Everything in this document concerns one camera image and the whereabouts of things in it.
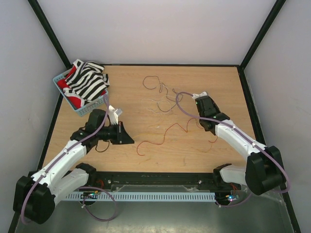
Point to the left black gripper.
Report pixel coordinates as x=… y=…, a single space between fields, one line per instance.
x=122 y=136

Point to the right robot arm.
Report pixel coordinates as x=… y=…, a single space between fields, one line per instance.
x=263 y=170

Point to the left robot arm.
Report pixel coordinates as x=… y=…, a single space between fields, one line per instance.
x=37 y=195

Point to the light blue plastic basket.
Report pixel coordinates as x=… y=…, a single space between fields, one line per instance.
x=88 y=107

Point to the red cloth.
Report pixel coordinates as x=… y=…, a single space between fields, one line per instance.
x=73 y=98

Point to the left circuit board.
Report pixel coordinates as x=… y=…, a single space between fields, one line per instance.
x=89 y=195

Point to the circuit board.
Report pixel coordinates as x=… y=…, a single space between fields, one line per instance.
x=232 y=197
x=89 y=195

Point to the black white striped cloth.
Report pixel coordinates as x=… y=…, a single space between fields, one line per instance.
x=89 y=80

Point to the right circuit board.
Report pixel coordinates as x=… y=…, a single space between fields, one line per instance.
x=232 y=197

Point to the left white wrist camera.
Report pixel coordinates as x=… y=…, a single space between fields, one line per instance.
x=113 y=114

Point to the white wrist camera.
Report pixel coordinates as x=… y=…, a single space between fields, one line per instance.
x=113 y=114
x=196 y=96

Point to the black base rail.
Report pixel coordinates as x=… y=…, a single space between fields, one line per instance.
x=202 y=181

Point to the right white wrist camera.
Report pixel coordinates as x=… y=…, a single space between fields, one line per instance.
x=196 y=96

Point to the light blue slotted cable duct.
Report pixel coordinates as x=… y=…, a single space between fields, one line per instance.
x=147 y=197

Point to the black frame post left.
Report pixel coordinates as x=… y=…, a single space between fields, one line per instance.
x=49 y=31

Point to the black frame post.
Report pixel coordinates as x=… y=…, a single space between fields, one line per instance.
x=49 y=31
x=262 y=32

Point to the black frame post right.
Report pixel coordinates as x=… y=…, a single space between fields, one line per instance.
x=262 y=32

